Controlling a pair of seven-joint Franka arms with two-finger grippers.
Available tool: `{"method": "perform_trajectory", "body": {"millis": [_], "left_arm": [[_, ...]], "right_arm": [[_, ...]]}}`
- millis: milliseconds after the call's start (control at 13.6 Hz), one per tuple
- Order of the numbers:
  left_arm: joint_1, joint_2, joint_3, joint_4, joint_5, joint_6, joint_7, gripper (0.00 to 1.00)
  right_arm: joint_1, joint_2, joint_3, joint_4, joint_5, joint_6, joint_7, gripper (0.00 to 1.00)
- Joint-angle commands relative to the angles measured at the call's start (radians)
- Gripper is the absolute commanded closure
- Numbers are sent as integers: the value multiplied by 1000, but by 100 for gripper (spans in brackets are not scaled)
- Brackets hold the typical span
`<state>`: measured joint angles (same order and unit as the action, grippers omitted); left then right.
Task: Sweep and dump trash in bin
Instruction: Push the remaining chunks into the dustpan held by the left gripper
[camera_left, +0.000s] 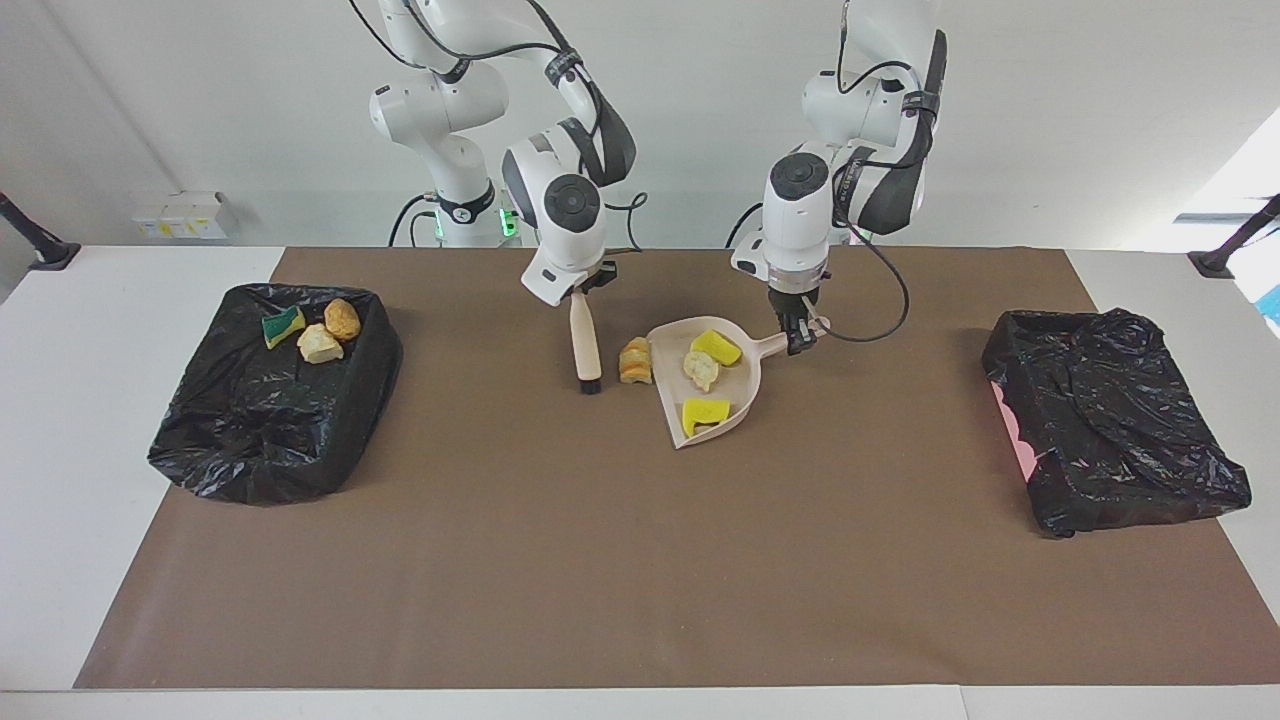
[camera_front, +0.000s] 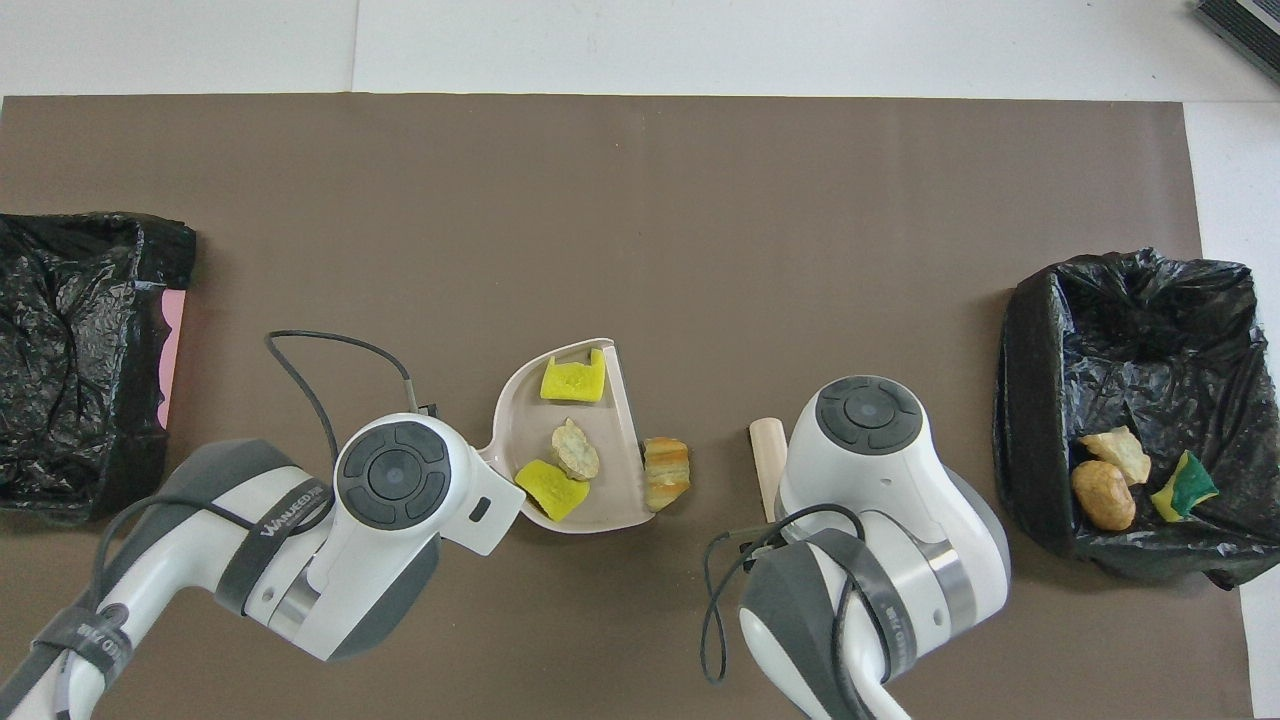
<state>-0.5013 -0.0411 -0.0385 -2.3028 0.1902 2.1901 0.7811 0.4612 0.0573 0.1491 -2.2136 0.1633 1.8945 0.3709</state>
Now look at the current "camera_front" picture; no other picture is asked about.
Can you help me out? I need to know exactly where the beige hand brush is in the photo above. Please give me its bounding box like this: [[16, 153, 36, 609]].
[[749, 418, 791, 523]]

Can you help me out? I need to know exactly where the sliced crusty bread piece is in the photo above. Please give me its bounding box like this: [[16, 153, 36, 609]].
[[1079, 427, 1153, 486], [642, 437, 692, 513]]

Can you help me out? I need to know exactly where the pale bread chunk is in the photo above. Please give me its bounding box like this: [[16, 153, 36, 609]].
[[552, 418, 601, 482]]

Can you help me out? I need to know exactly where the yellow and green sponge piece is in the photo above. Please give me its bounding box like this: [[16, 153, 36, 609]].
[[514, 459, 591, 523], [1150, 450, 1220, 523]]

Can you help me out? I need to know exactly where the notched yellow sponge piece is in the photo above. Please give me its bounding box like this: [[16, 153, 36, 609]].
[[540, 349, 607, 404]]

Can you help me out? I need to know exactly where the beige plastic dustpan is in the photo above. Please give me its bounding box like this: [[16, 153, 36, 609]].
[[478, 338, 656, 535]]

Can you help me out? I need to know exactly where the brown round bread roll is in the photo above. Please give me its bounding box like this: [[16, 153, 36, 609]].
[[1071, 460, 1138, 532]]

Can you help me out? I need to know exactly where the black plastic trash bag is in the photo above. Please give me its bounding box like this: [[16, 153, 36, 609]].
[[0, 212, 198, 526], [993, 248, 1280, 591]]

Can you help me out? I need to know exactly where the pink plastic bin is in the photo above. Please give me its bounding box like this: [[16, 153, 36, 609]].
[[155, 285, 189, 431]]

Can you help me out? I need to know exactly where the brown paper table mat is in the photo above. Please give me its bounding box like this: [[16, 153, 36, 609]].
[[0, 93, 1256, 720]]

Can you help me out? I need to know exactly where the dark grey ribbed panel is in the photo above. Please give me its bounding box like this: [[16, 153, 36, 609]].
[[1193, 0, 1280, 83]]

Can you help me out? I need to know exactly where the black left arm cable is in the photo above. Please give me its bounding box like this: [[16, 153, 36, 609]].
[[95, 330, 438, 601]]

